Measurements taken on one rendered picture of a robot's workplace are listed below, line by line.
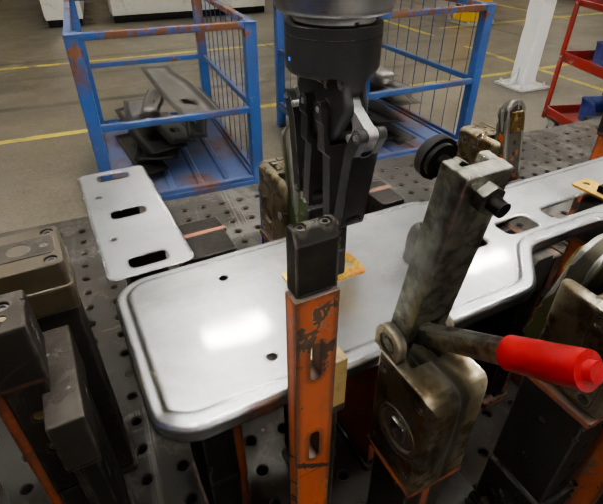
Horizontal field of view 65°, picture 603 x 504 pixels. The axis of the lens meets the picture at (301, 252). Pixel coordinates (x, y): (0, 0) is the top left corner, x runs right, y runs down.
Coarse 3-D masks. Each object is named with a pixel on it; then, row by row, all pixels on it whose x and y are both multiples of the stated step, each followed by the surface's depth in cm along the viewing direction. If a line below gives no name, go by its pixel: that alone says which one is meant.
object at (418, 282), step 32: (416, 160) 29; (448, 160) 27; (480, 160) 28; (448, 192) 27; (480, 192) 26; (448, 224) 28; (480, 224) 29; (416, 256) 31; (448, 256) 30; (416, 288) 32; (448, 288) 33; (416, 320) 34
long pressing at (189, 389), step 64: (512, 192) 69; (576, 192) 69; (256, 256) 56; (384, 256) 56; (512, 256) 56; (128, 320) 48; (192, 320) 47; (256, 320) 47; (384, 320) 47; (192, 384) 41; (256, 384) 41
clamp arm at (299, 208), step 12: (288, 132) 58; (288, 144) 59; (288, 156) 59; (288, 168) 60; (288, 180) 61; (288, 192) 62; (300, 192) 62; (288, 204) 64; (300, 204) 62; (288, 216) 65; (300, 216) 63
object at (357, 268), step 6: (348, 258) 51; (354, 258) 51; (354, 264) 51; (360, 264) 51; (348, 270) 50; (354, 270) 50; (360, 270) 50; (282, 276) 49; (342, 276) 49; (348, 276) 49
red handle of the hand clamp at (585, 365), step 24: (432, 336) 34; (456, 336) 32; (480, 336) 31; (480, 360) 30; (504, 360) 28; (528, 360) 26; (552, 360) 25; (576, 360) 24; (600, 360) 24; (576, 384) 24
